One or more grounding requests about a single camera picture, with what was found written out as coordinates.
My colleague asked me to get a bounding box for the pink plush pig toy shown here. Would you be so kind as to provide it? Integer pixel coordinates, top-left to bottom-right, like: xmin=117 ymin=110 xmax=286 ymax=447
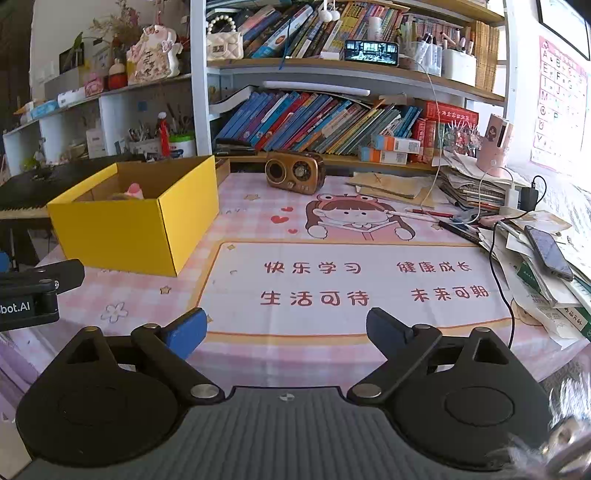
xmin=122 ymin=183 xmax=144 ymax=200

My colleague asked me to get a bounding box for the black electronic keyboard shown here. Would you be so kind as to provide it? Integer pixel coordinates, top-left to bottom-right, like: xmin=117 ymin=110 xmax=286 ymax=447
xmin=0 ymin=154 xmax=140 ymax=220

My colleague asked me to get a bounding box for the yellow cardboard box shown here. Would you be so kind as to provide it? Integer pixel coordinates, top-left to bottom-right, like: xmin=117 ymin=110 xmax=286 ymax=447
xmin=47 ymin=156 xmax=219 ymax=277

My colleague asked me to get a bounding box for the pink checkered tablecloth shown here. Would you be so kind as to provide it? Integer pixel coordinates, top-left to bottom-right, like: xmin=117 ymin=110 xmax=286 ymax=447
xmin=8 ymin=172 xmax=588 ymax=388

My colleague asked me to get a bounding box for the white cartoon desk mat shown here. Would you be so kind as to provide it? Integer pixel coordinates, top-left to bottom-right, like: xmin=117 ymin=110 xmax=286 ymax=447
xmin=194 ymin=240 xmax=509 ymax=345

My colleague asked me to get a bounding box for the brown paper envelopes stack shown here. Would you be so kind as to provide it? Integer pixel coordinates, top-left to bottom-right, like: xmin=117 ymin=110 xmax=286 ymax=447
xmin=346 ymin=173 xmax=449 ymax=208

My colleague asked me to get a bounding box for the red tassel ornament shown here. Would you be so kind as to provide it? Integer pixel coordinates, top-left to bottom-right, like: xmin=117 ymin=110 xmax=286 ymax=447
xmin=157 ymin=112 xmax=170 ymax=158

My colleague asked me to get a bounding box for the smartphone on paper pile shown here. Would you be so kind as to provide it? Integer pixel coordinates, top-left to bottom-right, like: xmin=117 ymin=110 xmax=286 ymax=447
xmin=524 ymin=225 xmax=574 ymax=282

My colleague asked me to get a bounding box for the white green lid jar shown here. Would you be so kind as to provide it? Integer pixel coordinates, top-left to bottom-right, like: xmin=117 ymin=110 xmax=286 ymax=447
xmin=169 ymin=133 xmax=197 ymax=159

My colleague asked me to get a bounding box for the pile of papers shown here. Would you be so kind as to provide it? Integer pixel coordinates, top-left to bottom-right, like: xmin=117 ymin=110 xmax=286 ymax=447
xmin=432 ymin=154 xmax=527 ymax=212

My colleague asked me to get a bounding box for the wooden chess board box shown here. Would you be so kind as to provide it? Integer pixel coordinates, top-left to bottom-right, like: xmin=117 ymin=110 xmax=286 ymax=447
xmin=215 ymin=158 xmax=231 ymax=186

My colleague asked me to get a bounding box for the black power adapter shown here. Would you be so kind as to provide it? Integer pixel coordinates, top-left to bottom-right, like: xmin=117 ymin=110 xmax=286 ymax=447
xmin=519 ymin=187 xmax=539 ymax=212

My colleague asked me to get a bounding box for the black stapler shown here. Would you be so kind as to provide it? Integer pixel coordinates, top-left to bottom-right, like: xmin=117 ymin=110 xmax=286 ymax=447
xmin=213 ymin=143 xmax=257 ymax=157

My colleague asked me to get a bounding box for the brown retro radio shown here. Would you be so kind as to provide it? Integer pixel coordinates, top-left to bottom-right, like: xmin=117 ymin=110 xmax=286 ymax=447
xmin=264 ymin=151 xmax=325 ymax=195

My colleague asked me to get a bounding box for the red round doll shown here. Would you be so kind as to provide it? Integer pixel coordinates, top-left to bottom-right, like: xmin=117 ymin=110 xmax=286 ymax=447
xmin=107 ymin=58 xmax=127 ymax=91

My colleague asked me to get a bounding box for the orange white medicine box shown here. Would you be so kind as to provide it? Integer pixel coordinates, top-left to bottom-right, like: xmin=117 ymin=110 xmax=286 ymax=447
xmin=372 ymin=135 xmax=422 ymax=155

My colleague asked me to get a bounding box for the pink cat ornament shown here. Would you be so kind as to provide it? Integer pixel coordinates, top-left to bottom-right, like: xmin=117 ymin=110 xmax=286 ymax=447
xmin=126 ymin=25 xmax=183 ymax=85

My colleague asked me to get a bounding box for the red thick dictionary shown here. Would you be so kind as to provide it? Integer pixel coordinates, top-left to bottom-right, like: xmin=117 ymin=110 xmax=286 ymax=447
xmin=421 ymin=101 xmax=479 ymax=126

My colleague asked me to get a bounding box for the white quilted pearl handbag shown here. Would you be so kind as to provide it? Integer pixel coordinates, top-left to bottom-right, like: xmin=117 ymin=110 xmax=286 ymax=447
xmin=206 ymin=15 xmax=243 ymax=62

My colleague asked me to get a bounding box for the smartphone on shelf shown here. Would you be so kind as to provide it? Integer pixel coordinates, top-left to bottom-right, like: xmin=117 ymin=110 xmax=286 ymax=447
xmin=342 ymin=40 xmax=399 ymax=67

